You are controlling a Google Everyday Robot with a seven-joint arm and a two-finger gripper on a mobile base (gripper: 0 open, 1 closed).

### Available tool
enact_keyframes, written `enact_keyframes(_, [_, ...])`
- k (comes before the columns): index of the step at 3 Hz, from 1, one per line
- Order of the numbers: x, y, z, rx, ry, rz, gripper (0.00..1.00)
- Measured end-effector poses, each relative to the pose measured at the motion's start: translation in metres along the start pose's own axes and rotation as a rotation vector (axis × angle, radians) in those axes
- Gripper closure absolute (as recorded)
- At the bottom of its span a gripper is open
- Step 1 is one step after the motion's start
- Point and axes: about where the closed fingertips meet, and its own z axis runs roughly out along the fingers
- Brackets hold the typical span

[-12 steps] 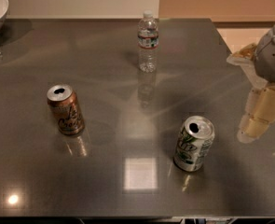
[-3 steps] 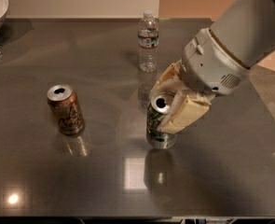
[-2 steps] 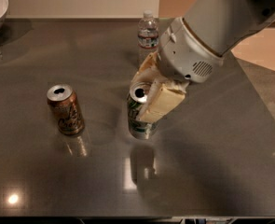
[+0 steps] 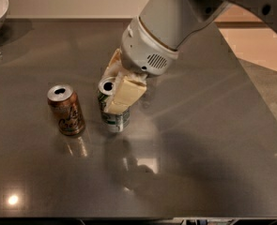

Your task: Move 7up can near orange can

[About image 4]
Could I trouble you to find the orange LaCroix can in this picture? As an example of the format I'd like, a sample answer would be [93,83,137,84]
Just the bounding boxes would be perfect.
[47,84,85,136]

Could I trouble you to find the green white 7up can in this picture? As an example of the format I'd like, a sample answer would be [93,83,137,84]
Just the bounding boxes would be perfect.
[98,77,130,133]

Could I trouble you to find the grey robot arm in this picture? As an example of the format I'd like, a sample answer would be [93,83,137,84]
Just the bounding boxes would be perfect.
[103,0,277,114]

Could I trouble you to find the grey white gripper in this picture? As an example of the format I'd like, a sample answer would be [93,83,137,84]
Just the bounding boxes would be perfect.
[102,17,178,114]

